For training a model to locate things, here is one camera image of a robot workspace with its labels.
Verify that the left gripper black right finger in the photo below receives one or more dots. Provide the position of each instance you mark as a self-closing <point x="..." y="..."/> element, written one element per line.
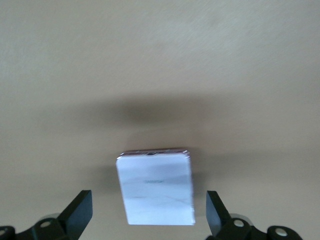
<point x="216" y="215"/>

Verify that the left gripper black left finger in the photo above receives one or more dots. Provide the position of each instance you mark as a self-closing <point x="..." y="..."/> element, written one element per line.
<point x="75" y="217"/>

